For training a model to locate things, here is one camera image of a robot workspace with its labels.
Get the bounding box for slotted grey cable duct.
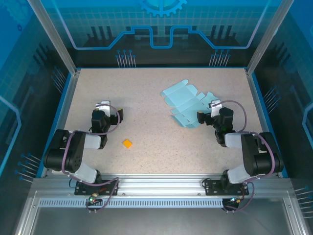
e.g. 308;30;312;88
38;198;224;209

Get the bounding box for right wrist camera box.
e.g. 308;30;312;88
208;99;223;117

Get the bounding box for aluminium mounting rail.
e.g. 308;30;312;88
31;174;293;196

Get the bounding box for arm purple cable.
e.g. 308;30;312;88
211;100;276;213
61;104;121;213

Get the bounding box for aluminium frame post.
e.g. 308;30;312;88
26;0;81;75
246;0;289;75

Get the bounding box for steel shelf panel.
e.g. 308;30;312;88
14;190;303;235

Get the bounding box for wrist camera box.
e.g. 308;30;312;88
208;99;223;117
95;99;111;116

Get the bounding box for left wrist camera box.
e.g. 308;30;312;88
95;99;111;116

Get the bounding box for aluminium side rail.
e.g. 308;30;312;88
45;70;81;178
246;70;280;178

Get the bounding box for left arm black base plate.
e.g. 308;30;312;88
74;180;120;196

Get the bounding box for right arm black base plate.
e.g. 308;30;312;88
204;180;250;196

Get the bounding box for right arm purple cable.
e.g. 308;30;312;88
211;100;276;213

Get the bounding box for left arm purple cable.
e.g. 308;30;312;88
61;104;121;213

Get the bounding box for light blue paper box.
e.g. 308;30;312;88
160;78;221;129

